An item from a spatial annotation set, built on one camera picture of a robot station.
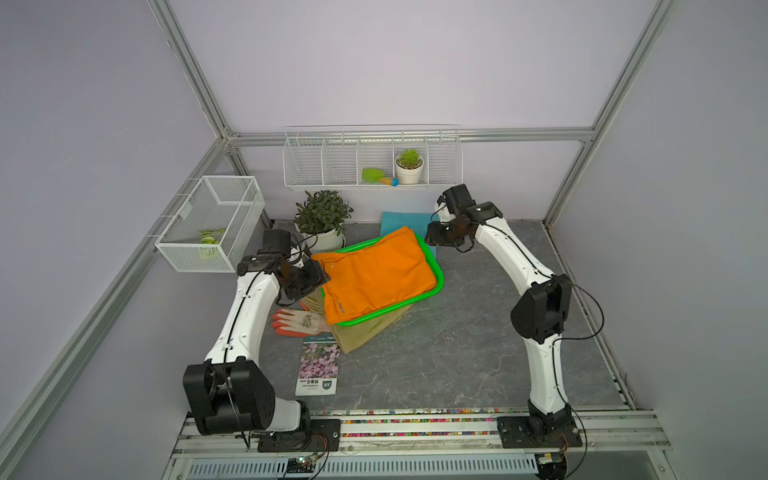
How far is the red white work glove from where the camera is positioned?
93 cm

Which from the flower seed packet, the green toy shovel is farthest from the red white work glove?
the green toy shovel

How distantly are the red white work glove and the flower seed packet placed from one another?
15mm

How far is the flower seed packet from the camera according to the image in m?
0.82
